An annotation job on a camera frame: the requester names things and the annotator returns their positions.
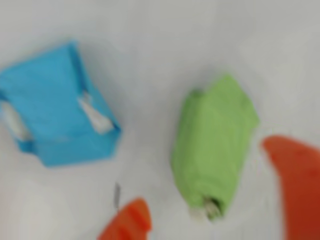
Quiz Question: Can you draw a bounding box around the blue paper-wrapped rubbish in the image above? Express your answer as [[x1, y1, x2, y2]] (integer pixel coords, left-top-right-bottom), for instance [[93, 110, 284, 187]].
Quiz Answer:
[[0, 39, 123, 168]]

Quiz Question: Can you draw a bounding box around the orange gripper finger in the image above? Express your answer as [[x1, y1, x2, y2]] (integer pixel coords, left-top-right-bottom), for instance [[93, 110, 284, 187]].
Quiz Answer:
[[96, 196, 153, 240], [259, 134, 320, 240]]

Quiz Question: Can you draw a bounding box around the green paper-wrapped rubbish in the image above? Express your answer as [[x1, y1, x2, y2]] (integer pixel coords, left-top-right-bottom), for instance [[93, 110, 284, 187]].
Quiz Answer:
[[171, 73, 261, 222]]

